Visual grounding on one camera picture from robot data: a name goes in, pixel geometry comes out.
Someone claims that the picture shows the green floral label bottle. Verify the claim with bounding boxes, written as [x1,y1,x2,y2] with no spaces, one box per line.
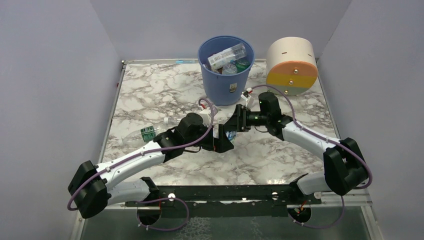
[235,58,251,73]

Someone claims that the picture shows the clear bottle white green label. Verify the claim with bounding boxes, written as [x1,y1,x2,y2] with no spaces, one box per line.
[221,63,238,75]

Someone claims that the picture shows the clear bottle dark green label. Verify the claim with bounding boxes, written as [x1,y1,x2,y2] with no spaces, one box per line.
[118,125,167,148]

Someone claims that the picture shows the upright-lying bottle blue white label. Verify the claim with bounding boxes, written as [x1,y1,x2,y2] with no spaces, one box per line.
[207,42,247,71]

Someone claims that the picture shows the clear bottle white cap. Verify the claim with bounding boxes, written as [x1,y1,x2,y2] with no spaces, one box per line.
[163,116,184,126]

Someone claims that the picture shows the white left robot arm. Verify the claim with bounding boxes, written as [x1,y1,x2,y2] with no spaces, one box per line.
[67,113,234,219]

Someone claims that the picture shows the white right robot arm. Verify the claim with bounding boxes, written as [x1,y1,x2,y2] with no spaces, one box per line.
[223,92,371,197]

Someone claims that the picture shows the blue plastic bin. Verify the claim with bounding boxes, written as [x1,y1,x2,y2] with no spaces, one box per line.
[197,35,255,106]

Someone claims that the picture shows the round pastel drawer cabinet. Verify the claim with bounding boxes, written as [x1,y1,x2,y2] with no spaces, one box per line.
[266,36,319,96]

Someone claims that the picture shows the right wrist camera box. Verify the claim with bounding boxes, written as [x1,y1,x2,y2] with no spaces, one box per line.
[240,87,254,109]

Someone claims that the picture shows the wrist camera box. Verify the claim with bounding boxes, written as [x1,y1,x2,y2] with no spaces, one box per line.
[197,103,218,126]
[240,87,254,109]

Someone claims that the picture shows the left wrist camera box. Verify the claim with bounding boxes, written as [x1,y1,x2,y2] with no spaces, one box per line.
[197,103,218,126]

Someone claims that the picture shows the black aluminium mounting rail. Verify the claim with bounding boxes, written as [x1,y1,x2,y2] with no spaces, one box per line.
[78,184,372,226]

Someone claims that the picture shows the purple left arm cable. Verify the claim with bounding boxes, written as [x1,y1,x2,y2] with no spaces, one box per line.
[67,97,220,232]

